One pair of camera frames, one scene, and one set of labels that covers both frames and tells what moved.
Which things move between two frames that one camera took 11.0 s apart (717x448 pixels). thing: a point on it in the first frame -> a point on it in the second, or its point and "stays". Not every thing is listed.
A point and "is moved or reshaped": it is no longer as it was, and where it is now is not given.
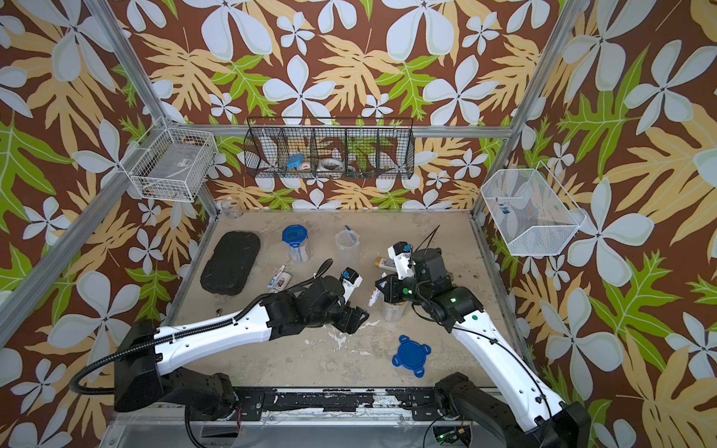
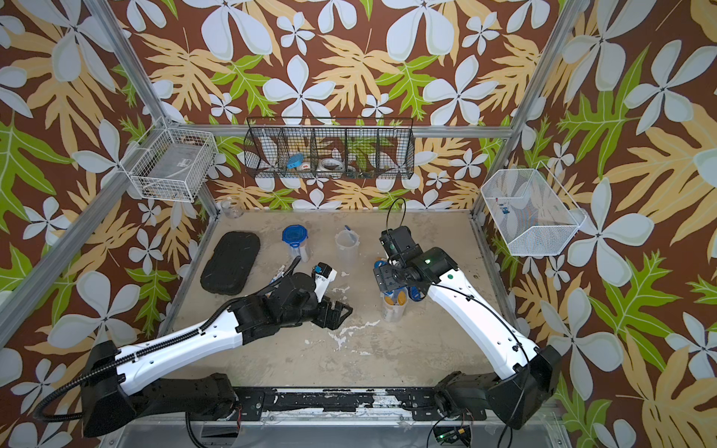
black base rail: (415, 403) stays
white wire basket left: (171, 164) stays
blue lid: (294, 234) stays
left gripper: (351, 318) -> (324, 319)
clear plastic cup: (347, 248) stays
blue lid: (412, 355) is moved or reshaped
